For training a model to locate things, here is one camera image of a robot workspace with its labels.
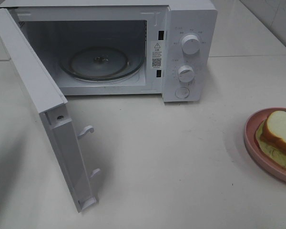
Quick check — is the round door release button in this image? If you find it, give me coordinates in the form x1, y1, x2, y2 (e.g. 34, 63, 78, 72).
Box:
175, 87, 190, 99

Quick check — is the white timer knob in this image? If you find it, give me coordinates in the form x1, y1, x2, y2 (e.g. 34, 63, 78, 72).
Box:
177, 65, 195, 83

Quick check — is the white microwave door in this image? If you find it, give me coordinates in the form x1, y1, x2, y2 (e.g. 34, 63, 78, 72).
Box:
0, 9, 101, 212

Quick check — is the pink round plate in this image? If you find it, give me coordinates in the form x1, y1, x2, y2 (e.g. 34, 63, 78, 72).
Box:
244, 107, 286, 183

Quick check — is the white bread sandwich with lettuce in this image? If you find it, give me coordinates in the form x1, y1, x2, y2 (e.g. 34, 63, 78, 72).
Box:
255, 111, 286, 169

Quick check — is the glass microwave turntable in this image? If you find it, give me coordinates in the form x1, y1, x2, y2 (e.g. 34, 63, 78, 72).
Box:
60, 46, 145, 82

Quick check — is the white microwave oven body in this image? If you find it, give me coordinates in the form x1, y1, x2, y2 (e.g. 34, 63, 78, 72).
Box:
0, 0, 217, 107

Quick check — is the upper white power knob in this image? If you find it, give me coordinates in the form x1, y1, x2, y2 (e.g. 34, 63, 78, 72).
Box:
181, 34, 201, 55

